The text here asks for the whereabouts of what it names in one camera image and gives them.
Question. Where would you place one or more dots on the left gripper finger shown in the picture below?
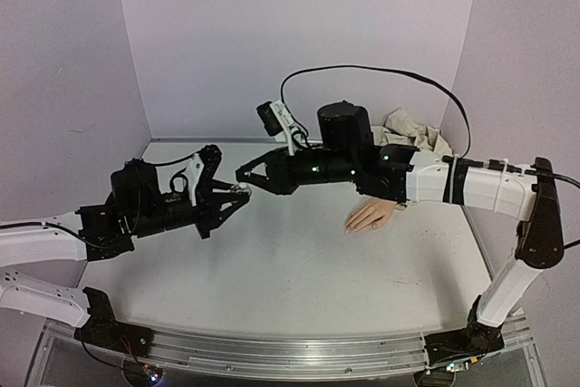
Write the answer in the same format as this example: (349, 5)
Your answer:
(213, 186)
(221, 207)

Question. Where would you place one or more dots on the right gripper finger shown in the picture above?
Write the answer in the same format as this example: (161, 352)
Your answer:
(256, 180)
(262, 167)

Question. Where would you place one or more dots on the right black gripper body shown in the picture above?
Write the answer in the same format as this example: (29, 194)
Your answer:
(279, 171)

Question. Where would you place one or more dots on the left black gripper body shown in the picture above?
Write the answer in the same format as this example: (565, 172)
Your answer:
(158, 220)

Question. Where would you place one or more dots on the clear nail polish bottle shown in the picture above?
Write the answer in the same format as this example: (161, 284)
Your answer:
(241, 188)

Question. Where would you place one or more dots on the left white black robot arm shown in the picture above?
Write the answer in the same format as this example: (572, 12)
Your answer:
(28, 289)

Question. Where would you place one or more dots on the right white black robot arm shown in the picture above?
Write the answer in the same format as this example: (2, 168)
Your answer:
(406, 174)

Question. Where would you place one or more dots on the beige jacket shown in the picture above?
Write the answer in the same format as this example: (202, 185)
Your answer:
(400, 129)

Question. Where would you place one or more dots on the mannequin hand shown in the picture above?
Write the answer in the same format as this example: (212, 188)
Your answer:
(372, 214)

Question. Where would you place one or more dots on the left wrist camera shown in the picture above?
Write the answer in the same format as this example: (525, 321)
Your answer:
(200, 171)

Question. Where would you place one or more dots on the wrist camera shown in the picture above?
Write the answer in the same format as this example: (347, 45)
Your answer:
(200, 171)
(281, 125)

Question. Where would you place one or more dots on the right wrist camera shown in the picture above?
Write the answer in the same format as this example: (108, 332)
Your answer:
(281, 125)

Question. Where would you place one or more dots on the aluminium front rail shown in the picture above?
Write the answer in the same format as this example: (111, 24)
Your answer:
(320, 360)

